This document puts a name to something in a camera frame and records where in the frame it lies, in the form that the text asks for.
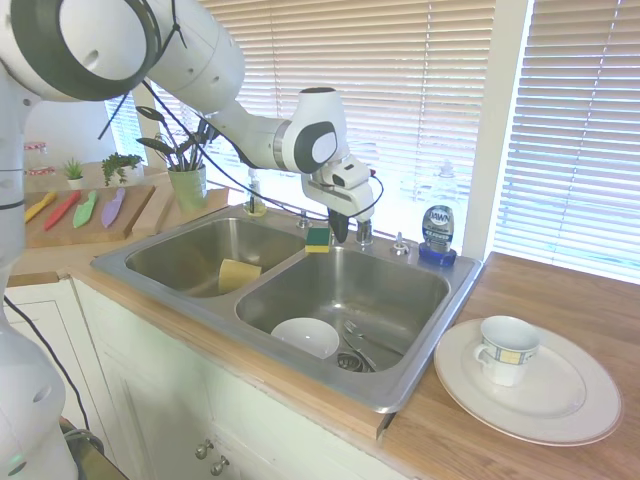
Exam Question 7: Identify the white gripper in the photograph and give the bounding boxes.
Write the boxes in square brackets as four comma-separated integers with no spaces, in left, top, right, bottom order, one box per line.
[304,169,377,245]

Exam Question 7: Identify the yellow green sponge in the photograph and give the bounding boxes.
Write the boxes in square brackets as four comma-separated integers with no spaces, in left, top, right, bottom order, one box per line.
[304,228,332,255]

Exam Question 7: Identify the clear soap bottle yellow liquid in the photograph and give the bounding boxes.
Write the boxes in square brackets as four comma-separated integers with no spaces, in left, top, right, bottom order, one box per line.
[243,167,269,218]

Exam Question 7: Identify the blue Dawn dish soap bottle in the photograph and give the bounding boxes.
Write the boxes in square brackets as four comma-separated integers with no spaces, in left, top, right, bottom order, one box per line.
[417,201,459,268]

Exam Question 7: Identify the yellow plastic cup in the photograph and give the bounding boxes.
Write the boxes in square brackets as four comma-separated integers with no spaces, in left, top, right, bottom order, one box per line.
[217,257,263,296]

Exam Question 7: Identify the clear empty plastic bottle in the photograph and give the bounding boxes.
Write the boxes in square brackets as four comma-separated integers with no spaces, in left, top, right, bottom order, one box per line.
[428,158,462,207]

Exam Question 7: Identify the white bowl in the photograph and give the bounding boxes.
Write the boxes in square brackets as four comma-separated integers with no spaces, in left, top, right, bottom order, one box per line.
[270,316,342,361]

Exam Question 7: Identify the metal spoon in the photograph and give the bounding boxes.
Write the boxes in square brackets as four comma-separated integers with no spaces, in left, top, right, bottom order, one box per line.
[341,331,377,372]

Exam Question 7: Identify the metal drain strainer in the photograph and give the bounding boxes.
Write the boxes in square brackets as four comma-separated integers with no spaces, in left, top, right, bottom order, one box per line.
[336,351,377,374]

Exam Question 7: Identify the stainless steel double sink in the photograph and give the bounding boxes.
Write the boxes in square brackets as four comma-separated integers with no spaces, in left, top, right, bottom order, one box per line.
[89,203,486,416]

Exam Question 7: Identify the wide white window blind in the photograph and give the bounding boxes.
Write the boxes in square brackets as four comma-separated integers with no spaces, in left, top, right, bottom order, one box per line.
[199,0,497,242]

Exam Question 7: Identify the green utensil pot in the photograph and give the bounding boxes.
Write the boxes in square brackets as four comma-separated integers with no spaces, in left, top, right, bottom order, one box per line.
[166,163,208,214]

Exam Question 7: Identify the black slotted spatula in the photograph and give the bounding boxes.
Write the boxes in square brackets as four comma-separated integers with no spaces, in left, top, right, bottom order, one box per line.
[178,117,217,171]

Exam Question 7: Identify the white patterned teacup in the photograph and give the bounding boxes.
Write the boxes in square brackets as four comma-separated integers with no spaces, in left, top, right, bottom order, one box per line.
[471,314,543,388]

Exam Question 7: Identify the wooden cutting board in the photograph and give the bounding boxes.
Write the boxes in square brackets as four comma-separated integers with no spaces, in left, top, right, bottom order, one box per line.
[23,185,158,250]

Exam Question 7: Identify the purple knife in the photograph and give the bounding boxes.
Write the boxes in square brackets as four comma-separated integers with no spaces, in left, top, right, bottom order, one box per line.
[100,187,128,227]

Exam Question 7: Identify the small leafy potted plant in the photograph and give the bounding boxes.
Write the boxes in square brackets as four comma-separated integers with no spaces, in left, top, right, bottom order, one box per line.
[100,151,146,189]

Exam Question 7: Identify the narrow white window blind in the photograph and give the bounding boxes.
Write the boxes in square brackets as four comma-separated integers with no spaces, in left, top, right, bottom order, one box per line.
[106,90,167,162]

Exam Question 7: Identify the white kitchen cabinets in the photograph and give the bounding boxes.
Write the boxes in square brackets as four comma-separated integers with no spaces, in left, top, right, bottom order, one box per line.
[3,277,386,480]

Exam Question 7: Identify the green knife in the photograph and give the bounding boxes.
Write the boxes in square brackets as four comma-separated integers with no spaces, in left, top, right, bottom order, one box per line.
[72,189,99,231]

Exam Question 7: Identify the small succulent white pot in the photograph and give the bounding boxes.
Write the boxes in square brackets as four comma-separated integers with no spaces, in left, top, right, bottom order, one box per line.
[62,156,87,192]

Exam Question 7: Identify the red knife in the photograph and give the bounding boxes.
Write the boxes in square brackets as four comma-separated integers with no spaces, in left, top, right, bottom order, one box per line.
[43,190,83,232]

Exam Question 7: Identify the white dinner plate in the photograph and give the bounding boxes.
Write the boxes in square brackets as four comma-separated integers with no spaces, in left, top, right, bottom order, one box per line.
[432,317,623,448]

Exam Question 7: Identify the yellow knife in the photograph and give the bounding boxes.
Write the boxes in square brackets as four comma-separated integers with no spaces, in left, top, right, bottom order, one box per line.
[24,191,58,224]

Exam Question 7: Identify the glass jar red checked lid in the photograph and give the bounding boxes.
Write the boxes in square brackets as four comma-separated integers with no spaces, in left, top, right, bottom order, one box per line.
[23,141,52,177]

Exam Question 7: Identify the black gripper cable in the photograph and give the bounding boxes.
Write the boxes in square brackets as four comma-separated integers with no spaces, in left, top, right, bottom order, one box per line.
[348,167,386,222]

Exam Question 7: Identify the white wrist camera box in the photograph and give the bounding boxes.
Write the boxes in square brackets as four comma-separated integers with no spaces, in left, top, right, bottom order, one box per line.
[329,153,373,191]

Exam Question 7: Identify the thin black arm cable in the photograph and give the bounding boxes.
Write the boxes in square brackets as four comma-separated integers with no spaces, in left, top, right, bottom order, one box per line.
[141,79,262,171]

